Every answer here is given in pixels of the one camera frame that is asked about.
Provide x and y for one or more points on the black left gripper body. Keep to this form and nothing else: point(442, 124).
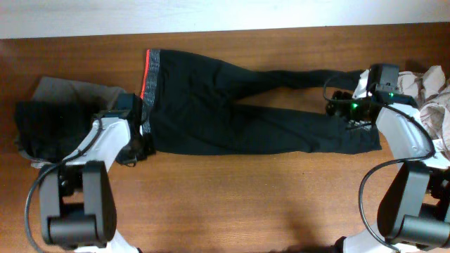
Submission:
point(133, 151)

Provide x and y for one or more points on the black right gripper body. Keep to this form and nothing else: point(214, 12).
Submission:
point(352, 112)

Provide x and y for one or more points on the black leggings with red waistband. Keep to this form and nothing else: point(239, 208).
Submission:
point(191, 105)

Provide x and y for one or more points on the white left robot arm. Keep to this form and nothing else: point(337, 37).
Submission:
point(76, 203)

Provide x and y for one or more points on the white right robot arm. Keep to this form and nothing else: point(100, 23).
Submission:
point(413, 215)

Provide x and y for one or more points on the crumpled beige garment pile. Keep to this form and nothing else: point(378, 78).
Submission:
point(431, 92)

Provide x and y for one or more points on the folded black garment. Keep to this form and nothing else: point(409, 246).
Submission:
point(51, 131)

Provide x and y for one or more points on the folded grey garment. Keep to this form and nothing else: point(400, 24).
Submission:
point(55, 90)

